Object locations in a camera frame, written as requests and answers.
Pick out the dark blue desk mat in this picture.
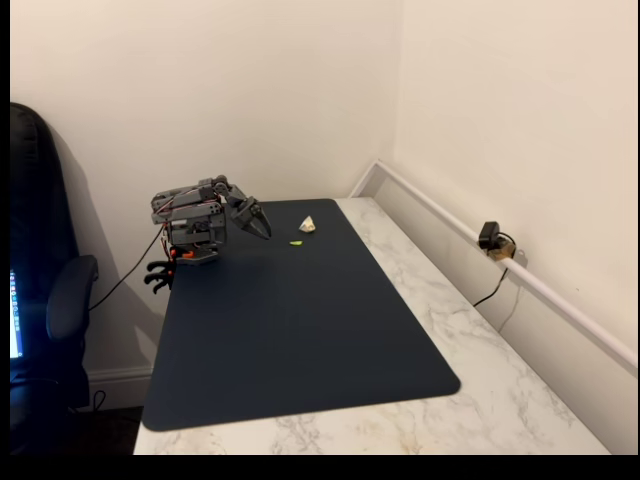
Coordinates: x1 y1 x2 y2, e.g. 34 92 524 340
141 198 462 432

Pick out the black orange table clamp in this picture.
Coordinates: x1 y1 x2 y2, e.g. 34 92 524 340
144 272 174 296
145 248 177 276

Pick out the black office chair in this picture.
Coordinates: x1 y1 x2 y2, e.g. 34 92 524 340
9 102 101 456

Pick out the white baseboard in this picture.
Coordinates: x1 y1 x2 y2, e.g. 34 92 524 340
87 366 154 412

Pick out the black webcam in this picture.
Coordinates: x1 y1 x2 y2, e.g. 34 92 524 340
478 221 500 250

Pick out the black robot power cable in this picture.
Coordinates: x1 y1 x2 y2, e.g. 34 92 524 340
88 225 166 312

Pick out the black webcam cable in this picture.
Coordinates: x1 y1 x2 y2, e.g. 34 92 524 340
472 232 517 308

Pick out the white wall rail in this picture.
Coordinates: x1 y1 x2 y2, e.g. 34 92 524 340
348 159 639 372

